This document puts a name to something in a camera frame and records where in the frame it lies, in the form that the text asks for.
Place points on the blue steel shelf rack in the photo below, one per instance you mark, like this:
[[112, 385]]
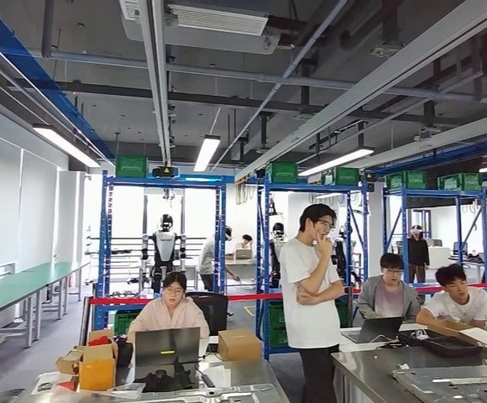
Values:
[[404, 233], [100, 250], [266, 250]]

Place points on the sheet metal car part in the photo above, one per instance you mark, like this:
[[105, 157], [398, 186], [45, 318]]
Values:
[[453, 384], [192, 396]]

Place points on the small grey laptop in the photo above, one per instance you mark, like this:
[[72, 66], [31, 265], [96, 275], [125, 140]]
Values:
[[243, 254]]

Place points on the green plastic crate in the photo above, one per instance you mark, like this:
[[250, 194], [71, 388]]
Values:
[[393, 181], [471, 182], [281, 172], [277, 336], [449, 182], [131, 166], [414, 179], [328, 178], [346, 176], [277, 313], [125, 322]]

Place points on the silver black humanoid robot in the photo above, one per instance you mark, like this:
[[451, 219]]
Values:
[[165, 250], [277, 250], [344, 261]]

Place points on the white desk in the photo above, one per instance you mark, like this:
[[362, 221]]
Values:
[[260, 270]]

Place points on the red barrier belt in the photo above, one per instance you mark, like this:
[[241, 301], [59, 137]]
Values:
[[248, 297]]

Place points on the black yellow hoist trolley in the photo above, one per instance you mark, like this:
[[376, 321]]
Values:
[[165, 171]]

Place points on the black high-back chair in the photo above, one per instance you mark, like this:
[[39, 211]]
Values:
[[214, 311]]

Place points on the closed cardboard box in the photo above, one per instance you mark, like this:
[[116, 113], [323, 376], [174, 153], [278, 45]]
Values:
[[239, 345]]

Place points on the dark open laptop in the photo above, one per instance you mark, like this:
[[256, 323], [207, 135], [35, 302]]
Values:
[[167, 347], [374, 329]]

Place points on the black jointed gadget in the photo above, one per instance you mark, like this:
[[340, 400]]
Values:
[[164, 381]]

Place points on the black bag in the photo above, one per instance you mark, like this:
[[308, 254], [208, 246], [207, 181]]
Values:
[[125, 353]]

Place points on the red cloth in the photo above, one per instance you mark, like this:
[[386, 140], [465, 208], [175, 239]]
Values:
[[100, 341]]

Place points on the green topped long table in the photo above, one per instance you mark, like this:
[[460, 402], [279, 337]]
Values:
[[54, 270], [0, 292]]

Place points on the open cardboard box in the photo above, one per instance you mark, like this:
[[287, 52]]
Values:
[[97, 374]]

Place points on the black flat tray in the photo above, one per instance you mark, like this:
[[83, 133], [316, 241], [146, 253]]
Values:
[[441, 344]]

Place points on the blue overhead beam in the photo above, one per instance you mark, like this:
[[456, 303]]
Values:
[[38, 75]]

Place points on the grey round fan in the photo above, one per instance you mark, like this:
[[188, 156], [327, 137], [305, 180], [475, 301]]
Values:
[[4, 397]]

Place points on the dark barrier post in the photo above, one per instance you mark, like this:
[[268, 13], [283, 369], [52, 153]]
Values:
[[84, 322]]

